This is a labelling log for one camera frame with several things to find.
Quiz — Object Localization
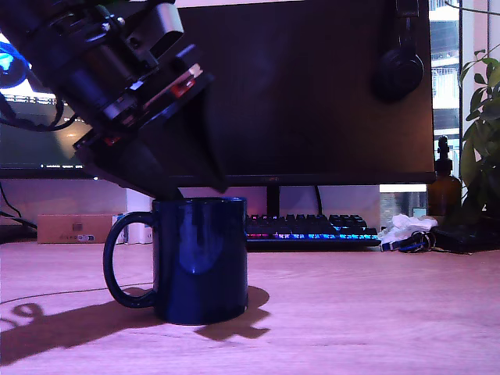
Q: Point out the brown cardboard box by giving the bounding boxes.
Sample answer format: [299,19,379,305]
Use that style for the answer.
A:
[37,213,118,245]

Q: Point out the blue and white carton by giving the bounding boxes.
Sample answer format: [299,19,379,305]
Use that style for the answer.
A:
[112,212,129,245]
[127,223,154,245]

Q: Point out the black backlit keyboard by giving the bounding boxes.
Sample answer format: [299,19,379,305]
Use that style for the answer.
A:
[245,212,383,251]

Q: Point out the dark blue ceramic mug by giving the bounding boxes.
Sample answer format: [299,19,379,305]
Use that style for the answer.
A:
[102,196,250,326]

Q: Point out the black pouch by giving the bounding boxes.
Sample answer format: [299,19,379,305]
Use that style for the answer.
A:
[430,224,495,254]

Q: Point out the blue lanyard with keys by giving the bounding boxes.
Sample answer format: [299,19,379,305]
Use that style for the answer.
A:
[380,230,438,254]

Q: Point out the black headphones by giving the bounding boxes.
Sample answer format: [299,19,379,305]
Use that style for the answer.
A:
[369,0,426,103]

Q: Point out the crumpled white tissue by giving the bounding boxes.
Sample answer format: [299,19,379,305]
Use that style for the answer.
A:
[377,213,439,241]

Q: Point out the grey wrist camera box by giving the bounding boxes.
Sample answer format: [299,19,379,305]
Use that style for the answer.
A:
[95,0,185,73]

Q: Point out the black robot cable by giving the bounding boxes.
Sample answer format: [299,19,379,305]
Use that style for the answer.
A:
[0,91,79,133]

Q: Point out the amber pump bottle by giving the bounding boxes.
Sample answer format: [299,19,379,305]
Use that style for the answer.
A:
[427,135,463,218]

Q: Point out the large dark computer monitor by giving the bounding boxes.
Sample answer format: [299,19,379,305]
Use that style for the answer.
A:
[118,0,437,218]

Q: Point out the black desk cable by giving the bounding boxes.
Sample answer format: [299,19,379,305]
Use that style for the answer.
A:
[0,210,38,231]
[0,180,23,218]

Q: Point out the green potted plant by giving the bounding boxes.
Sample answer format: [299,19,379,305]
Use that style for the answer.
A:
[445,0,500,231]

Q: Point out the lit computer monitor with text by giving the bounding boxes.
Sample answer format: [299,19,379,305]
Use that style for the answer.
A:
[0,33,114,180]

